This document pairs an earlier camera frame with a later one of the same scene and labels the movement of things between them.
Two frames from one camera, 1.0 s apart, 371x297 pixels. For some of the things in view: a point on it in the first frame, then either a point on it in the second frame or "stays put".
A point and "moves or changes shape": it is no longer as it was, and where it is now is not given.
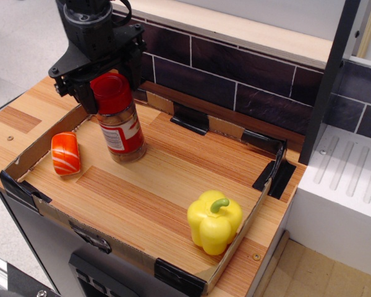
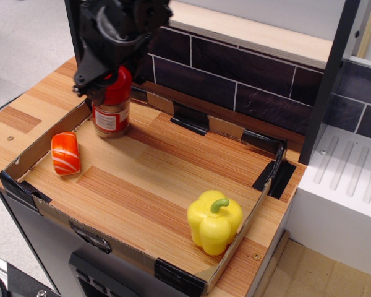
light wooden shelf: x=196 y=19 stays put
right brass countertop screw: x=256 y=257 stays put
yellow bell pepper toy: x=214 y=220 stays put
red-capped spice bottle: x=119 y=119 moves or changes shape
